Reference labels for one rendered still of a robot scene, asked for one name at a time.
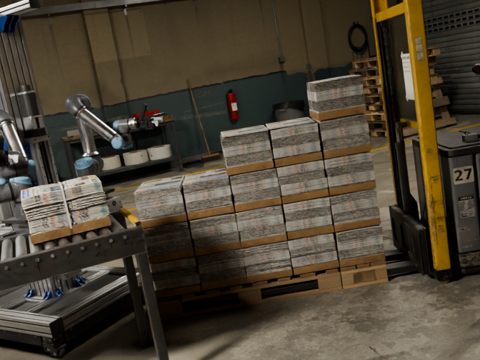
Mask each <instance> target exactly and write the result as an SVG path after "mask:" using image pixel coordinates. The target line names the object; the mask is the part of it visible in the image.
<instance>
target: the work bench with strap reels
mask: <svg viewBox="0 0 480 360"><path fill-rule="evenodd" d="M153 114H160V111H159V110H158V109H157V110H152V111H149V110H146V113H145V116H149V115H153ZM139 116H140V113H137V114H133V118H134V117H135V118H136V117H138V118H139ZM174 120H176V118H170V119H164V118H163V121H162V122H160V121H159V125H158V126H163V129H164V136H165V139H166V145H161V146H154V147H151V148H148V149H147V150H146V149H143V150H141V149H140V150H138V151H131V152H128V153H125V154H123V157H124V163H125V164H121V160H120V156H119V155H113V156H106V157H103V158H102V159H103V160H104V167H103V169H102V170H101V171H100V172H99V173H97V174H96V176H97V177H100V176H106V175H109V174H115V173H119V172H123V171H128V170H132V169H137V168H141V167H145V166H151V165H154V164H160V163H164V162H168V161H170V165H171V168H170V169H173V168H176V167H174V163H173V160H177V159H178V162H179V168H180V171H179V172H182V171H184V169H183V164H182V160H181V154H180V150H179V143H178V139H177V135H176V127H175V123H174ZM168 124H171V127H172V131H173V136H174V143H175V147H176V153H177V155H176V154H172V152H171V145H170V143H169V137H168V133H167V129H166V125H168ZM93 136H94V139H99V138H103V136H102V135H100V134H99V133H94V132H93ZM67 137H68V136H65V137H61V140H62V141H63V144H64V149H65V153H66V159H67V162H68V165H69V171H70V174H71V179H76V178H78V176H77V172H76V167H75V163H74V160H73V156H72V152H71V147H70V144H74V143H78V142H81V138H80V135H76V136H73V137H71V138H67ZM147 152H148V153H147Z"/></svg>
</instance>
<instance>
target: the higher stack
mask: <svg viewBox="0 0 480 360"><path fill-rule="evenodd" d="M306 85H307V93H308V94H307V96H308V97H307V98H308V102H309V108H310V109H309V111H312V112H313V113H314V112H316V113H318V114H319V113H324V112H328V111H336V110H339V109H347V108H351V107H356V106H363V105H365V104H366V99H365V96H364V92H363V85H362V78H361V75H355V74H354V75H348V76H340V77H335V78H330V79H323V80H319V81H313V82H308V83H306ZM311 119H312V120H314V121H315V122H317V126H318V130H319V139H320V144H319V145H320V148H321V150H322V151H331V150H336V149H344V148H349V147H353V146H361V145H364V144H370V136H369V127H368V123H367V117H366V114H363V113H361V114H353V115H349V116H341V117H337V118H332V119H325V120H321V121H319V120H317V119H314V118H311ZM322 158H323V157H322ZM322 160H323V162H324V174H325V177H326V178H327V182H328V183H327V184H328V188H329V189H332V188H336V187H341V186H349V185H354V184H362V183H366V182H371V181H375V178H374V177H375V176H374V168H373V163H372V162H373V161H372V160H371V152H370V151H365V152H361V153H356V154H349V155H344V156H337V157H332V158H327V159H325V158H323V159H322ZM377 200H378V198H377V197H376V189H366V190H361V191H353V192H349V193H344V194H336V195H331V196H330V195H329V201H330V207H331V219H332V220H331V221H332V224H333V225H338V224H345V223H350V222H355V221H363V220H367V219H375V218H379V216H380V215H379V211H380V210H379V208H378V207H379V205H378V201H377ZM332 233H333V235H334V236H333V238H334V241H335V244H336V252H337V258H338V260H339V261H343V260H347V259H355V258H359V257H364V256H372V255H377V254H384V245H383V238H382V237H383V236H382V235H383V231H382V227H381V225H380V224H377V225H373V226H365V227H361V228H356V229H349V230H344V231H337V232H332ZM337 268H338V270H339V271H340V273H341V281H342V288H343V289H349V288H354V287H358V286H366V285H371V284H378V283H383V282H388V281H389V280H388V276H387V270H386V261H385V260H381V261H373V262H369V263H365V264H357V265H352V266H345V267H337Z"/></svg>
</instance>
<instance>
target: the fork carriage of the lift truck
mask: <svg viewBox="0 0 480 360"><path fill-rule="evenodd" d="M389 212H390V218H391V229H392V235H393V241H394V246H395V247H396V248H397V249H400V250H401V251H402V252H403V253H404V256H405V257H406V258H407V259H408V260H411V261H412V262H413V263H414V264H415V267H416V269H417V270H418V271H419V272H420V273H421V274H422V275H423V276H424V274H431V270H430V263H429V252H428V245H427V238H426V227H424V226H423V225H422V224H420V223H419V222H418V221H417V220H415V219H414V218H413V217H411V216H410V215H408V214H407V213H406V212H405V211H404V210H402V209H401V208H399V207H398V206H397V205H396V204H394V205H393V206H390V205H389Z"/></svg>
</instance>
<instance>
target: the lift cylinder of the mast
mask: <svg viewBox="0 0 480 360"><path fill-rule="evenodd" d="M404 126H406V121H400V122H396V140H397V142H396V143H395V148H396V155H397V161H398V167H399V178H400V184H401V195H402V201H403V208H404V211H405V212H406V213H407V214H408V215H410V216H411V217H413V214H412V207H411V196H410V190H409V178H408V172H407V165H406V154H405V143H404V141H402V139H401V127H404ZM425 207H426V194H425V197H424V205H423V209H422V213H421V218H420V222H419V223H420V224H421V223H422V220H423V216H424V211H425Z"/></svg>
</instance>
